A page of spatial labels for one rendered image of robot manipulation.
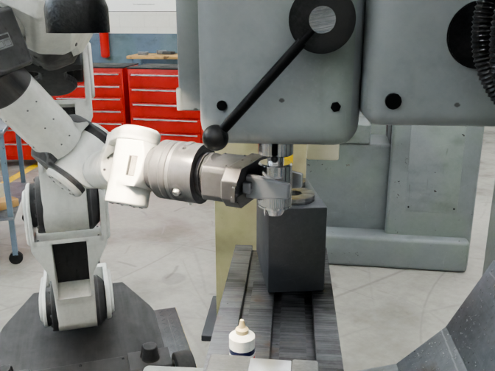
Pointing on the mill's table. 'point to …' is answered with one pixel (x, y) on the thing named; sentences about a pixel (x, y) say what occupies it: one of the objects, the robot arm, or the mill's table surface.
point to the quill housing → (281, 40)
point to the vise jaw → (228, 363)
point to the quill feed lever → (334, 30)
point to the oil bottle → (241, 341)
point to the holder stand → (294, 243)
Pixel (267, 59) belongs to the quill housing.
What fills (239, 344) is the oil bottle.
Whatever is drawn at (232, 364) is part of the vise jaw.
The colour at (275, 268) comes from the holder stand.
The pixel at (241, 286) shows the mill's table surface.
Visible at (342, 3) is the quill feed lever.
